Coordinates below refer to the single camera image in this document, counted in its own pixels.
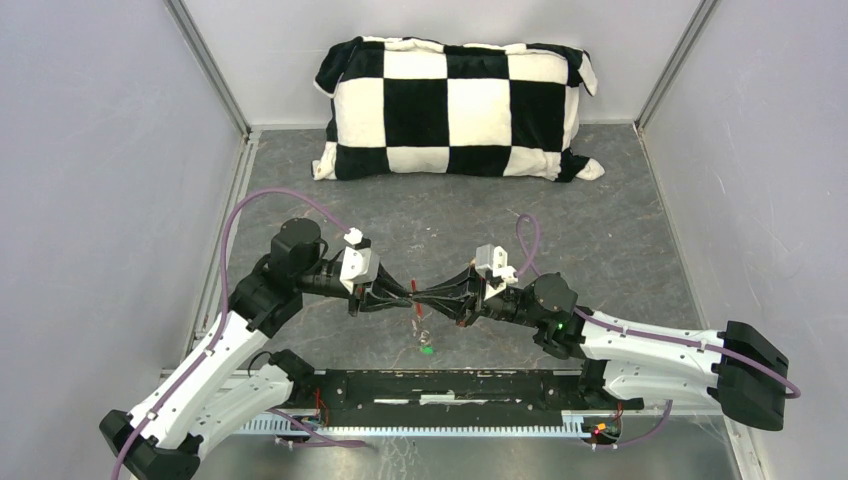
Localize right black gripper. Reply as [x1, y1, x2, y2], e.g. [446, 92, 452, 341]
[411, 266, 543, 329]

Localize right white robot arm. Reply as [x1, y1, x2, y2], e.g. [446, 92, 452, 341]
[410, 268, 797, 431]

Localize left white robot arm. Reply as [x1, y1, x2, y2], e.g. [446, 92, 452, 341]
[100, 218, 412, 479]

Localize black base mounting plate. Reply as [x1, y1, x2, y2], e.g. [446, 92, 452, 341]
[279, 370, 644, 427]

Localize black and white checkered pillow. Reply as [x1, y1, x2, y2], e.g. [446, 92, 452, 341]
[311, 36, 605, 182]

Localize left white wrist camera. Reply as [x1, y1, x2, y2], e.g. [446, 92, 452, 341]
[339, 227, 380, 295]

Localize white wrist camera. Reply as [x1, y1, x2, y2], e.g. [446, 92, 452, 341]
[339, 227, 380, 295]
[474, 244, 517, 287]

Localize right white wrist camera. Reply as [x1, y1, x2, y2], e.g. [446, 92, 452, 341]
[474, 244, 517, 287]

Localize white slotted cable duct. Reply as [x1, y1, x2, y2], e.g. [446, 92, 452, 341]
[236, 413, 590, 439]

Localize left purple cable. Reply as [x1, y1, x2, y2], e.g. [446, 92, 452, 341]
[109, 187, 367, 480]

